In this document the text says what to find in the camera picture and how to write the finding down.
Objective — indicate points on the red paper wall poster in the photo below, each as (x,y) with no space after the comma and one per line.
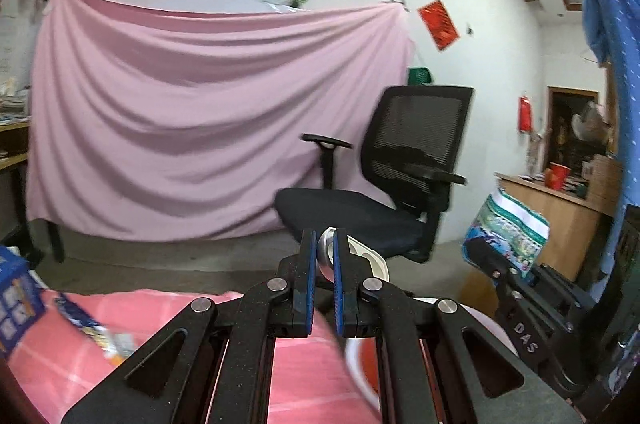
(438,24)

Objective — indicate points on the small white plastic cup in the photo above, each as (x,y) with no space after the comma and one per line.
(370,261)

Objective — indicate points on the wooden door frame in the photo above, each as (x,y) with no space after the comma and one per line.
(572,91)

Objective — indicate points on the pink hanging sheet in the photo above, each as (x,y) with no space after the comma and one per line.
(200,114)

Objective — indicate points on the blue cardboard box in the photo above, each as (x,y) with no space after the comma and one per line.
(17,304)

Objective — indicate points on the pink checked blanket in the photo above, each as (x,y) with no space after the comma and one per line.
(50,374)

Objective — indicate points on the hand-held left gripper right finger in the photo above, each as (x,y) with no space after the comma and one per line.
(340,284)

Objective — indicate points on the wooden shelf unit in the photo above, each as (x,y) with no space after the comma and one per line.
(10,164)

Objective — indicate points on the dark blue snack wrapper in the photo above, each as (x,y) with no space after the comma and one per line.
(95,329)

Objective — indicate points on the stack of newspapers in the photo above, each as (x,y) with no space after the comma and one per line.
(12,101)

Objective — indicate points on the blue printed curtain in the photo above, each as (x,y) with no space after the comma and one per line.
(625,54)

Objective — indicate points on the black mesh office chair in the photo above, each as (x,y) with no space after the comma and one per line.
(340,214)

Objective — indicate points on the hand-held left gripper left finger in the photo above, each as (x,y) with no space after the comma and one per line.
(311,271)

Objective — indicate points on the red mug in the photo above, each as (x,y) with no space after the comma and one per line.
(556,178)

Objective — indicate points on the brown cardboard box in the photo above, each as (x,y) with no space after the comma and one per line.
(605,184)

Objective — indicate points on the green printed wrapper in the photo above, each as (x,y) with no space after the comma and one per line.
(510,224)

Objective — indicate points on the wooden cabinet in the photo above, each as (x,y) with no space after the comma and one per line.
(565,224)

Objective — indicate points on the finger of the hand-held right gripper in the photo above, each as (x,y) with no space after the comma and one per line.
(565,294)
(515,319)

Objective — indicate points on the green hanging basket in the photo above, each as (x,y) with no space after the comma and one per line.
(419,76)

